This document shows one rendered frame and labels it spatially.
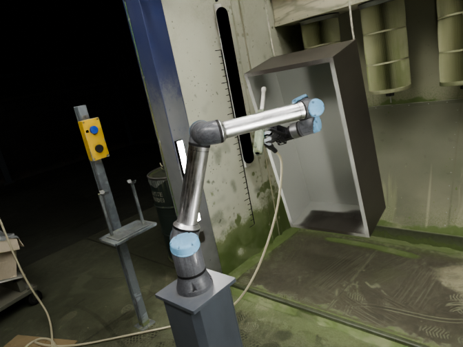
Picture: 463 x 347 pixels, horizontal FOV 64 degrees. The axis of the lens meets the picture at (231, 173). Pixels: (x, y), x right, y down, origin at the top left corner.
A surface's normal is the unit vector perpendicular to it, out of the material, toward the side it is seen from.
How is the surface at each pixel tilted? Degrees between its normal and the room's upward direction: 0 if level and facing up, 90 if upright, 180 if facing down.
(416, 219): 57
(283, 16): 90
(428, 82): 90
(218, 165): 90
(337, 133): 102
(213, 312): 90
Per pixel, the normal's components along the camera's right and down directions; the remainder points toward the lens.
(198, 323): 0.05, 0.25
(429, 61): -0.65, 0.32
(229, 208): 0.73, 0.04
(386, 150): -0.65, -0.25
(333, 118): -0.57, 0.51
